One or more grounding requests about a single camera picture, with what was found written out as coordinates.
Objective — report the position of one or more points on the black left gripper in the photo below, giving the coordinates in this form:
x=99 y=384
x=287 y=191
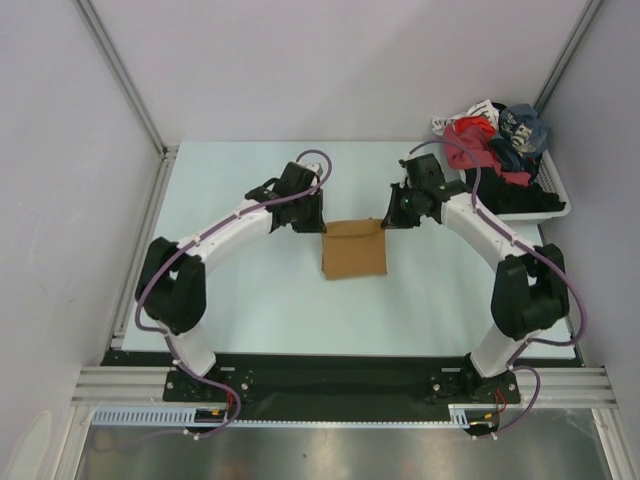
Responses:
x=315 y=224

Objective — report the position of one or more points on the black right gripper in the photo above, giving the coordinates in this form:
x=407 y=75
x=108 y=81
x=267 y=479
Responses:
x=395 y=219

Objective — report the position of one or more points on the tan ribbed tank top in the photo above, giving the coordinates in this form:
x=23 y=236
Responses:
x=353 y=249

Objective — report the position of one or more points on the blue printed garment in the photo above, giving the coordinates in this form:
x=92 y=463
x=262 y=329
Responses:
x=520 y=139

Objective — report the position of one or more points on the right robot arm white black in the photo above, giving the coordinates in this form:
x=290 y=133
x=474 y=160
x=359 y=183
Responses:
x=528 y=296

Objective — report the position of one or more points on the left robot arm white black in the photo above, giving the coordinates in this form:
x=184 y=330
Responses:
x=171 y=292

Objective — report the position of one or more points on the pink garment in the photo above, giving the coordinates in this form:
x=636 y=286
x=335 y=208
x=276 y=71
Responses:
x=469 y=149

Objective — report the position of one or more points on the red garment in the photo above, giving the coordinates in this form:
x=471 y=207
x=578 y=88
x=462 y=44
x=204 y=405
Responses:
x=479 y=122

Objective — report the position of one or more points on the white black printed garment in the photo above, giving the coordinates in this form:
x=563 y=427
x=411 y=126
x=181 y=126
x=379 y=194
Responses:
x=484 y=108

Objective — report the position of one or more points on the grey plastic laundry basket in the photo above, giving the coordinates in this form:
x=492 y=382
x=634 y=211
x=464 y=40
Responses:
x=549 y=179

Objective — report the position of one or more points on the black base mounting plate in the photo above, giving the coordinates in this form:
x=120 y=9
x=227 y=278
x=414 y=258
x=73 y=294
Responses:
x=332 y=388

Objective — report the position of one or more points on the left side aluminium rail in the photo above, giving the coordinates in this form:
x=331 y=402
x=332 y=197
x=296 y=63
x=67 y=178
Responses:
x=149 y=219

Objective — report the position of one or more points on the front aluminium frame rail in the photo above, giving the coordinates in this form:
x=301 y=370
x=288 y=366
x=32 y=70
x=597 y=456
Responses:
x=143 y=386

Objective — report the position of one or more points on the left aluminium frame post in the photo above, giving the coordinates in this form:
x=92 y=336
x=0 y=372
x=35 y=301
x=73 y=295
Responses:
x=116 y=65

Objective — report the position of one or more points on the aluminium frame post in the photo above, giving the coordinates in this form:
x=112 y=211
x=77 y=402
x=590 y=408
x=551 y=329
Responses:
x=578 y=35
x=116 y=65

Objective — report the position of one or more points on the right aluminium frame post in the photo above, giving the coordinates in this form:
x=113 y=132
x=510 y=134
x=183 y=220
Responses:
x=578 y=35

